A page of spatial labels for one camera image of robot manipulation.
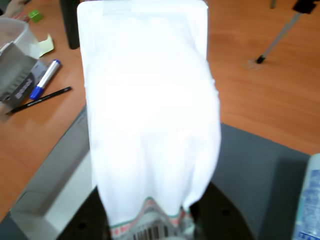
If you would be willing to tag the clear tape piece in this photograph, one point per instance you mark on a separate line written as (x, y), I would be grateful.
(248, 65)

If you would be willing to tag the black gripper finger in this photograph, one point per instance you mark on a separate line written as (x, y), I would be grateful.
(220, 220)
(85, 225)

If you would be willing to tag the white blue Milkis can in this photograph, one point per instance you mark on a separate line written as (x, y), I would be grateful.
(310, 200)

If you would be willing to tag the yellow green sticky note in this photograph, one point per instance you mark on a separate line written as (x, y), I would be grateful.
(47, 45)

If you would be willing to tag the tripod leg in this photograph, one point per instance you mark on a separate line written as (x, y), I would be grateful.
(282, 35)

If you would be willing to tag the dark gray table mat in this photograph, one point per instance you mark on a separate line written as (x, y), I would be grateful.
(262, 175)

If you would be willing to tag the blue capped silver marker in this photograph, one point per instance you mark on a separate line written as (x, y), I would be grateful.
(46, 78)

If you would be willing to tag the white sandwich pouch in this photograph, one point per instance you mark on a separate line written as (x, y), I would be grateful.
(150, 100)

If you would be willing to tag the small green cube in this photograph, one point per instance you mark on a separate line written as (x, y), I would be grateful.
(35, 16)

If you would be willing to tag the clear plastic container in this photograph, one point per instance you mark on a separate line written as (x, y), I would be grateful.
(15, 30)

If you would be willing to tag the black pencil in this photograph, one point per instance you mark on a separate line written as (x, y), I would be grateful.
(40, 100)

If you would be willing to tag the light gray paper box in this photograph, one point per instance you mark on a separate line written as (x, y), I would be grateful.
(60, 180)

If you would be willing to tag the gray black printed carton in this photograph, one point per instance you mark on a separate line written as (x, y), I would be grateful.
(17, 72)

